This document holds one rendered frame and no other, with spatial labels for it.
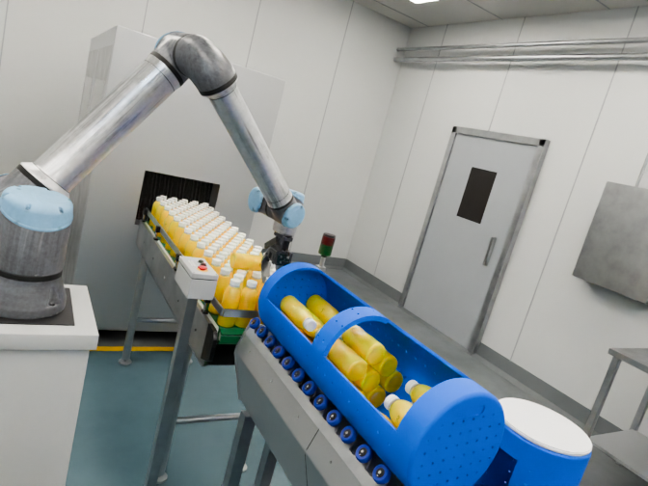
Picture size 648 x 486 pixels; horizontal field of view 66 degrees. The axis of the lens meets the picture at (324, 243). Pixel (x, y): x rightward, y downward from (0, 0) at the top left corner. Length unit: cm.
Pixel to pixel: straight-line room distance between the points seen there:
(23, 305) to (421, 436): 93
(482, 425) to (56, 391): 99
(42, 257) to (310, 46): 543
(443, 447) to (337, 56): 583
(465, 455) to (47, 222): 108
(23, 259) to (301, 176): 542
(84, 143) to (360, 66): 558
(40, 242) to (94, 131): 35
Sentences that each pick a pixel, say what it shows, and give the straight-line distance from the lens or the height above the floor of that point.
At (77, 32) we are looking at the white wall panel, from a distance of 574.
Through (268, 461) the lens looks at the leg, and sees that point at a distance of 215.
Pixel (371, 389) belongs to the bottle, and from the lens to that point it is 147.
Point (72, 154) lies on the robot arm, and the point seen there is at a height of 147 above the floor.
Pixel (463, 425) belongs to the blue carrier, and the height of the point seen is 116.
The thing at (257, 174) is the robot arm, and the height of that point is 152.
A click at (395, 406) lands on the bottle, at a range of 126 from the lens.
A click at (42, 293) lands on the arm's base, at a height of 116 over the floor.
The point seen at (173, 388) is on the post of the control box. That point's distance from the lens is 214.
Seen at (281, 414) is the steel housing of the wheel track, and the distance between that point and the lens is 161.
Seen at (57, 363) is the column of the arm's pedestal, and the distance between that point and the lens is 134.
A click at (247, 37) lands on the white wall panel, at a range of 612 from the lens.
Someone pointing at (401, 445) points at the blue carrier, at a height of 109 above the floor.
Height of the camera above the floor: 166
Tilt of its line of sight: 11 degrees down
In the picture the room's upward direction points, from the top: 15 degrees clockwise
